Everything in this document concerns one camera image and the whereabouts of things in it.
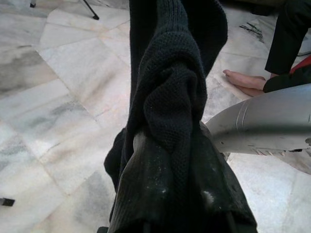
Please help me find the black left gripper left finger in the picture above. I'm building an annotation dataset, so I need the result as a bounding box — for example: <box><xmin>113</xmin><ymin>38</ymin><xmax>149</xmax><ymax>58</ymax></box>
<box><xmin>109</xmin><ymin>134</ymin><xmax>177</xmax><ymax>233</ymax></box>

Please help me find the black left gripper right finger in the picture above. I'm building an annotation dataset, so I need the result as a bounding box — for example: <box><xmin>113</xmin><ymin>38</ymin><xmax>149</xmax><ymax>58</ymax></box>
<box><xmin>184</xmin><ymin>122</ymin><xmax>259</xmax><ymax>233</ymax></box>

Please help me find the black logo polo shirt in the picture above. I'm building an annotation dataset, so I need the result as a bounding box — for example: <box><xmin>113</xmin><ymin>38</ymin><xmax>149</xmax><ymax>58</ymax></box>
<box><xmin>103</xmin><ymin>0</ymin><xmax>259</xmax><ymax>233</ymax></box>

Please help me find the person in black trousers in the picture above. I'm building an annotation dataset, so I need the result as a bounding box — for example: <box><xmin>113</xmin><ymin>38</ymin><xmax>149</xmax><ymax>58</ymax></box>
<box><xmin>222</xmin><ymin>0</ymin><xmax>311</xmax><ymax>98</ymax></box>

